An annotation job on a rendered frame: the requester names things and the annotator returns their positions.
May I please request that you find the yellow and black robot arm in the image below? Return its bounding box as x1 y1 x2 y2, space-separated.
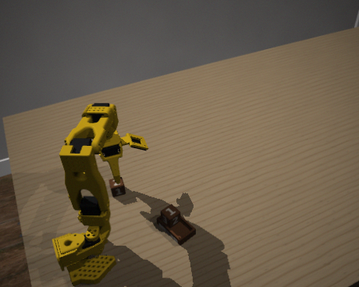
55 103 119 286

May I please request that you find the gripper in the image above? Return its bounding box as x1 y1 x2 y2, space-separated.
100 130 148 184

